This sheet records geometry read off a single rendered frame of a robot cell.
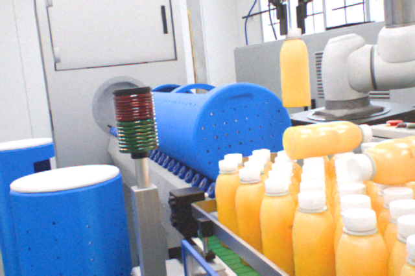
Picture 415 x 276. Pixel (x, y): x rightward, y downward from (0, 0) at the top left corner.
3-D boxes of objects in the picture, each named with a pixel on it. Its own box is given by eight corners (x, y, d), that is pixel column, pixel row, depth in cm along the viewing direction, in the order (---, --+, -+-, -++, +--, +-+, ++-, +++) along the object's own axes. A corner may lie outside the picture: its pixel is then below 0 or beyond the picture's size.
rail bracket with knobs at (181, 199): (207, 225, 128) (203, 184, 127) (217, 232, 121) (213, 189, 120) (168, 232, 125) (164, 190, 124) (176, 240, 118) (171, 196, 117)
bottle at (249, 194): (250, 271, 97) (242, 183, 95) (235, 260, 103) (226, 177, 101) (281, 262, 99) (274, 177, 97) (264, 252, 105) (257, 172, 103)
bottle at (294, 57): (295, 107, 119) (290, 34, 118) (276, 108, 125) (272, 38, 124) (317, 105, 122) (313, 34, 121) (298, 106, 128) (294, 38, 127)
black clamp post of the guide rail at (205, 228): (211, 254, 107) (207, 216, 106) (215, 258, 105) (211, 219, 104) (201, 256, 107) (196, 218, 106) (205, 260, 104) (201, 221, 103)
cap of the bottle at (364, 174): (362, 183, 76) (351, 185, 75) (353, 159, 77) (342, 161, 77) (375, 175, 72) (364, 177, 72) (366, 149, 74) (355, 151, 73)
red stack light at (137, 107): (151, 115, 87) (148, 92, 86) (159, 117, 81) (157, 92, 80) (113, 120, 85) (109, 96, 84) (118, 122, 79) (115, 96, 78)
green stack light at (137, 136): (154, 144, 87) (151, 116, 87) (163, 149, 81) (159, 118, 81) (116, 150, 85) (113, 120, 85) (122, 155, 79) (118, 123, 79)
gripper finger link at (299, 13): (295, 6, 124) (297, 6, 124) (297, 35, 125) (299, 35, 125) (301, 3, 121) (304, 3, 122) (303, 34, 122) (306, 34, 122)
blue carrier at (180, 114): (205, 142, 227) (193, 78, 223) (301, 175, 144) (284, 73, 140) (141, 157, 219) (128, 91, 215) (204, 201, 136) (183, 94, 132)
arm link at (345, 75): (329, 94, 198) (324, 36, 194) (380, 91, 190) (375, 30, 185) (318, 102, 184) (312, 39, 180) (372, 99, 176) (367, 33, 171)
